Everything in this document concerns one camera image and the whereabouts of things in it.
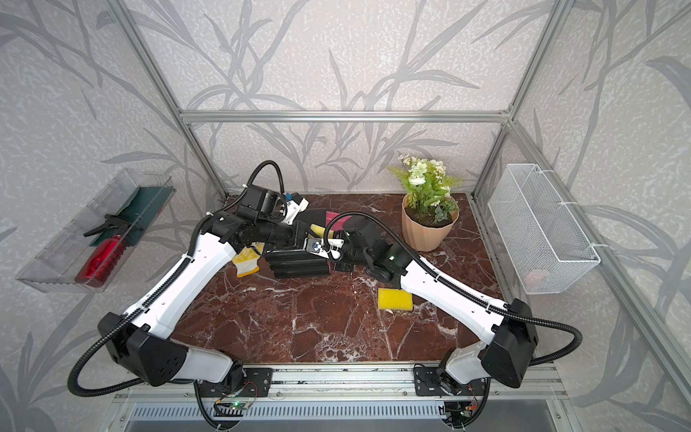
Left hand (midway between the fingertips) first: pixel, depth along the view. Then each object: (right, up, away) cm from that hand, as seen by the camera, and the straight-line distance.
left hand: (318, 241), depth 72 cm
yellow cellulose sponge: (0, +3, +2) cm, 3 cm away
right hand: (+2, 0, +1) cm, 2 cm away
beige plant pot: (+32, +3, +15) cm, 36 cm away
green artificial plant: (+33, +16, +13) cm, 39 cm away
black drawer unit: (-10, -9, +18) cm, 22 cm away
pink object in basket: (+58, -10, -1) cm, 59 cm away
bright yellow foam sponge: (+23, -21, +18) cm, 36 cm away
